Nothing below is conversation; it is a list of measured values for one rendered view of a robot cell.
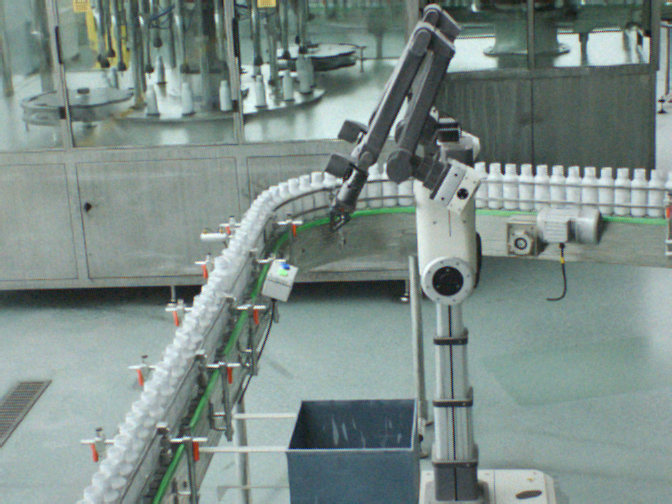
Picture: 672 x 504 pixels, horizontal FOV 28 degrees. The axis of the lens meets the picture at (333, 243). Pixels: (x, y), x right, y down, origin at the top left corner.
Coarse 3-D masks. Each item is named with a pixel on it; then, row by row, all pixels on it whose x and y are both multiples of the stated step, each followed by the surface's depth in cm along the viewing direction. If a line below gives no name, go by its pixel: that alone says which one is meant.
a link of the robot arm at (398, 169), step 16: (416, 32) 373; (432, 32) 372; (432, 48) 373; (448, 48) 373; (432, 64) 376; (448, 64) 376; (432, 80) 378; (416, 96) 381; (432, 96) 379; (416, 112) 381; (416, 128) 382; (400, 144) 384; (416, 144) 384; (400, 160) 383; (400, 176) 384
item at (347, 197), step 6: (348, 186) 390; (336, 192) 397; (342, 192) 391; (348, 192) 390; (354, 192) 390; (360, 192) 391; (336, 198) 392; (342, 198) 391; (348, 198) 391; (354, 198) 391; (336, 204) 389; (342, 204) 390; (348, 204) 391; (354, 204) 393; (348, 210) 389; (354, 210) 389
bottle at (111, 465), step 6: (102, 462) 278; (108, 462) 279; (114, 462) 279; (102, 468) 276; (108, 468) 276; (114, 468) 276; (114, 474) 276; (120, 474) 279; (114, 480) 276; (120, 480) 277; (114, 486) 276; (120, 486) 276; (120, 492) 277; (126, 498) 279
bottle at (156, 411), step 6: (150, 390) 313; (144, 396) 310; (150, 396) 310; (156, 396) 311; (150, 402) 310; (156, 402) 311; (150, 408) 310; (156, 408) 311; (162, 408) 313; (150, 414) 310; (156, 414) 310; (162, 414) 311; (156, 420) 310
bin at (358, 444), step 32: (256, 416) 353; (288, 416) 352; (320, 416) 357; (352, 416) 356; (384, 416) 355; (416, 416) 342; (224, 448) 335; (256, 448) 334; (288, 448) 329; (320, 448) 360; (352, 448) 359; (384, 448) 325; (416, 448) 343; (288, 480) 330; (320, 480) 329; (352, 480) 328; (384, 480) 327; (416, 480) 338
